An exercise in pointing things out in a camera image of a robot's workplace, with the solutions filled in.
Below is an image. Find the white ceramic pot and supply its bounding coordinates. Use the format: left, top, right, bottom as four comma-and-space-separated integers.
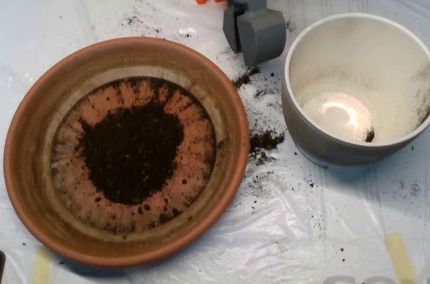
280, 12, 430, 167

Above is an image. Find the terracotta saucer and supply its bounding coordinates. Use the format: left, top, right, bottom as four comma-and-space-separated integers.
3, 36, 251, 268

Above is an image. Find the long beige tape strip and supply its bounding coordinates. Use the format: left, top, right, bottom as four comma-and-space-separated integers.
384, 232, 418, 284

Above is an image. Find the faded beige tape strip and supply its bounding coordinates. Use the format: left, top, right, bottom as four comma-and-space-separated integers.
30, 246, 54, 284

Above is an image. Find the dark soil pile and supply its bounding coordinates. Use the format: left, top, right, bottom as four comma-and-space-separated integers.
79, 77, 202, 206

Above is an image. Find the clear plastic sheet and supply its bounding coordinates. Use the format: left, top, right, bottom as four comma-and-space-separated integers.
0, 0, 430, 284

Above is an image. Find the large spilled soil clump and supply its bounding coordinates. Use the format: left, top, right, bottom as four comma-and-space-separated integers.
249, 129, 286, 167

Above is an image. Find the small spilled soil clump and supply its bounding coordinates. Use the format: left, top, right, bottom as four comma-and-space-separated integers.
231, 66, 262, 89

